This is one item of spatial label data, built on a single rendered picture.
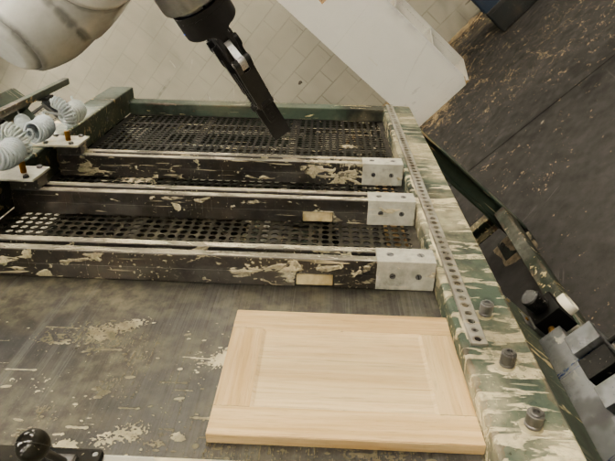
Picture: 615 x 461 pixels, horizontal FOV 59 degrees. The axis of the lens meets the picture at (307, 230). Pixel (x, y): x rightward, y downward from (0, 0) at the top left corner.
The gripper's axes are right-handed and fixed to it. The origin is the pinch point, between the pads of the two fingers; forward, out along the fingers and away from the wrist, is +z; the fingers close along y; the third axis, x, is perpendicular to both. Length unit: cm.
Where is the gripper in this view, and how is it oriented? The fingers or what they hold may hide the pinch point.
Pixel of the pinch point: (271, 117)
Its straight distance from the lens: 85.4
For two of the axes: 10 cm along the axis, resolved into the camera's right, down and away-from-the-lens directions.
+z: 4.2, 5.9, 6.9
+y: -4.3, -5.4, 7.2
